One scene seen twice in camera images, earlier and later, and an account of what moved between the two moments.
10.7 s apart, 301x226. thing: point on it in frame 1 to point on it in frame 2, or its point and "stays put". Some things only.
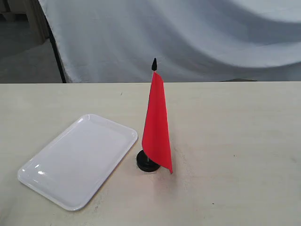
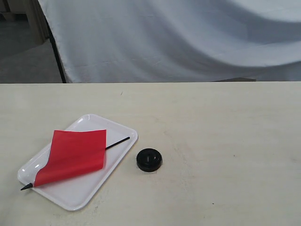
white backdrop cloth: [116, 41] stays put
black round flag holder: [145, 163] stays put
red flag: [156, 139] to [73, 153]
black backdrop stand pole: [63, 79] stays put
